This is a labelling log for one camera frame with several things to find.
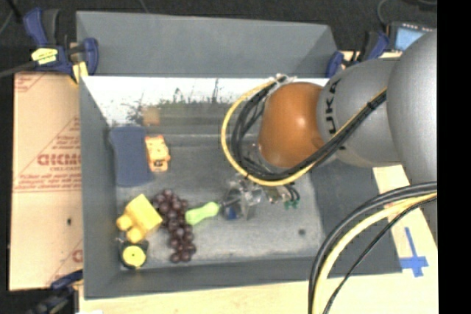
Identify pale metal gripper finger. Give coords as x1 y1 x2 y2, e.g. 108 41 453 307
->
222 194 263 221
227 176 264 201

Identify grey metal bin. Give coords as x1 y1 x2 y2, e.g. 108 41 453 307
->
75 10 403 299

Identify purple toy grapes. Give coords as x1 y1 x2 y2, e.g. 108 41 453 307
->
151 188 198 265

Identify yellow toy block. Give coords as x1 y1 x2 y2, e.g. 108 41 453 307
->
116 193 163 244

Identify dark blue cup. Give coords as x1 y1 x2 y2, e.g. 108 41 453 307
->
108 125 156 188

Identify black and yellow round tool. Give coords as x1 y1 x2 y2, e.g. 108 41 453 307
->
116 238 150 271

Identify brown cardboard board red print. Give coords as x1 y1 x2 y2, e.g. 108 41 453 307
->
8 71 85 292

